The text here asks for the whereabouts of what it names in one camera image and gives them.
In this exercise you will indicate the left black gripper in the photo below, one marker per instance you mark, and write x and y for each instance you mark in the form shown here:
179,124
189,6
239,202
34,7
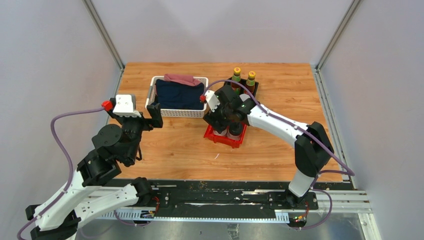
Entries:
155,111

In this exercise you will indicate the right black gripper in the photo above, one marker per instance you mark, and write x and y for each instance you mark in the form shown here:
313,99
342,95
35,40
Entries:
211,117

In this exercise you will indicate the black cap shaker back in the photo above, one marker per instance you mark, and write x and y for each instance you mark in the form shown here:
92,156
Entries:
235,130

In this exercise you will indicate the black cap shaker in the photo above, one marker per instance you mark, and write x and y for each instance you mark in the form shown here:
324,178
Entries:
235,130
222,133

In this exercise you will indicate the black cap shaker front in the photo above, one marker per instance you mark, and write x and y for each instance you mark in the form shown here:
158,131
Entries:
222,133

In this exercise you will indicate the yellow cap sauce bottle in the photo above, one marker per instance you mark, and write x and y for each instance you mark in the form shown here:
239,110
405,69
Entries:
236,78
250,82

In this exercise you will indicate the silver lid jar back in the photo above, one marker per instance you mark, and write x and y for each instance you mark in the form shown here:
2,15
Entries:
244,97

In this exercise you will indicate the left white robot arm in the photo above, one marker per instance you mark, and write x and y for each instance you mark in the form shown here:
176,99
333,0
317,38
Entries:
69,209

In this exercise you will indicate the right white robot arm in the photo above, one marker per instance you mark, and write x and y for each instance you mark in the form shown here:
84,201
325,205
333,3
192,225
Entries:
311,144

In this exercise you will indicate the dark blue cloth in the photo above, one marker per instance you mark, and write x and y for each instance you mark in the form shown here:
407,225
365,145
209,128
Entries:
177,96

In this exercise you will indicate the black plastic bin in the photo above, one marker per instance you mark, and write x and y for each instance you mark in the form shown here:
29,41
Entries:
243,82

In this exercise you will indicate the white plastic basket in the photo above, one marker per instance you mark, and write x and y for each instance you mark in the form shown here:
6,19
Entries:
176,112

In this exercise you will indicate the red plastic bin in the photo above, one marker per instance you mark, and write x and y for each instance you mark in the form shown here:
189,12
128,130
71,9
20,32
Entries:
223,139

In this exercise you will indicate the pink cloth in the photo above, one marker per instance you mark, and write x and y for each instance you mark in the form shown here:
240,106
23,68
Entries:
183,79

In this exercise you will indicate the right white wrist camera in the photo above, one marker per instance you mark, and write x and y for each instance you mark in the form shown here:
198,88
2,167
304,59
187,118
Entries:
211,100

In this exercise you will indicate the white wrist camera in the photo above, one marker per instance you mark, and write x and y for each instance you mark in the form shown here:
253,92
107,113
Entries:
211,100
125,106

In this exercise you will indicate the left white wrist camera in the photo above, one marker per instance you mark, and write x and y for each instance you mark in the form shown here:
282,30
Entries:
125,106

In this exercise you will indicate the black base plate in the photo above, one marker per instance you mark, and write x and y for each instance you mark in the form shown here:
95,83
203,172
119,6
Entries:
226,201

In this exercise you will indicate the aluminium rail frame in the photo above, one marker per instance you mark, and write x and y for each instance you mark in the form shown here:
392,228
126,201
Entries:
298,222

